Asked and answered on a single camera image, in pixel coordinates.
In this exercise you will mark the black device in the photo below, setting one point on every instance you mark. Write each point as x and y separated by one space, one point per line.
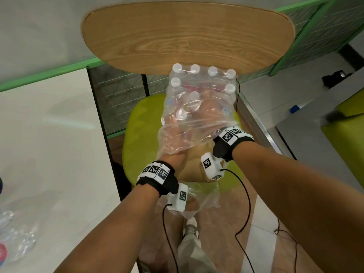
334 79

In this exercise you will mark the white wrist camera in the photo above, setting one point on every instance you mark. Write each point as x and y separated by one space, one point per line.
214 171
176 204

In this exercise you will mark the person's right forearm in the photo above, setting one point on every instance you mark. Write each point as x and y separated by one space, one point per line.
298 207

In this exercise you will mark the green framed mesh fence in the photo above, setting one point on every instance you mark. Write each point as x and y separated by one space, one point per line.
119 96

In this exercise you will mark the green chair wooden backrest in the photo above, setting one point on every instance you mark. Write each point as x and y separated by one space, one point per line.
139 139

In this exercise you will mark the person's left hand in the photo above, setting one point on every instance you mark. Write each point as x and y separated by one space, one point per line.
175 157

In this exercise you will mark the white table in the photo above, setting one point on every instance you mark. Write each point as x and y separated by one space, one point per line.
57 153

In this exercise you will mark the pack of water bottles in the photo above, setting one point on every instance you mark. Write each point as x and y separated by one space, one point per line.
199 82

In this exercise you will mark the person's left forearm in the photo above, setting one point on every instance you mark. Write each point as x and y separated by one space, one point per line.
113 233

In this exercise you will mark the person's beige trousers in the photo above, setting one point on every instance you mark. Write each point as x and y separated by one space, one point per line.
193 255

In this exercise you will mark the yellow-green upholstered bench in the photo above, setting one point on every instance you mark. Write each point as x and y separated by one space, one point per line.
347 144

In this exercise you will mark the person's right hand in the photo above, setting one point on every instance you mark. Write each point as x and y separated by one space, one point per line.
213 119

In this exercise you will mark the small blue object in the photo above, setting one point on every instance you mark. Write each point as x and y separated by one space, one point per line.
295 109

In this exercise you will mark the white sneaker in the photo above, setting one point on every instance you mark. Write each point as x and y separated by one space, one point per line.
192 224

